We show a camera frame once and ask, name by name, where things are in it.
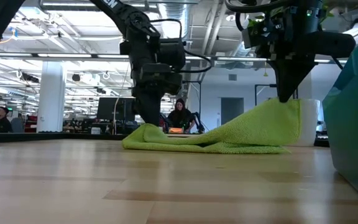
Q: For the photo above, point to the person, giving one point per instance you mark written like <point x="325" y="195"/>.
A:
<point x="180" y="115"/>
<point x="0" y="121"/>

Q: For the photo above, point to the red storage rack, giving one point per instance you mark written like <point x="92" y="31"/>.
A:
<point x="28" y="124"/>

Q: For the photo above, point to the grey door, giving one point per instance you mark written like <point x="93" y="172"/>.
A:
<point x="232" y="109"/>

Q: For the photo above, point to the green plant in white pot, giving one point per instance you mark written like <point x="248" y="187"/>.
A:
<point x="309" y="124"/>

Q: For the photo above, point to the black computer monitor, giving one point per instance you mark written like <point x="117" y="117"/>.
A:
<point x="113" y="109"/>

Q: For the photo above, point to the black aluminium table frame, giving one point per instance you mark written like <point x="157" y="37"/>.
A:
<point x="42" y="137"/>

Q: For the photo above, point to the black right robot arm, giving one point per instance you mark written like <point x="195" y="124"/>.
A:
<point x="331" y="45"/>

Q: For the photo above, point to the white building column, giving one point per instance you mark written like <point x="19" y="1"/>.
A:
<point x="51" y="96"/>

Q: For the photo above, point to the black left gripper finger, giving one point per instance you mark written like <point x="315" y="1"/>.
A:
<point x="149" y="107"/>

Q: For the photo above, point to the lime green microfiber towel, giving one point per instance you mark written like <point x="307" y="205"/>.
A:
<point x="259" y="130"/>

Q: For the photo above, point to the teal plastic bin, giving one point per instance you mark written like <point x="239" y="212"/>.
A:
<point x="356" y="124"/>

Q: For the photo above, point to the long ceiling light strip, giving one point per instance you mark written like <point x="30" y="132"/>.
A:
<point x="64" y="55"/>

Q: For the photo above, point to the black background rig frame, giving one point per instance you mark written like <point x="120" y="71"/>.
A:
<point x="261" y="85"/>

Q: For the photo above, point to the silver ventilation duct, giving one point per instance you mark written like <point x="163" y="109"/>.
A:
<point x="174" y="9"/>

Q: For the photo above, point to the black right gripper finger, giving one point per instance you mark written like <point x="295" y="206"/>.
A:
<point x="291" y="77"/>

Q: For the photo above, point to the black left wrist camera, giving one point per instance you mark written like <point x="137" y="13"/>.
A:
<point x="172" y="53"/>

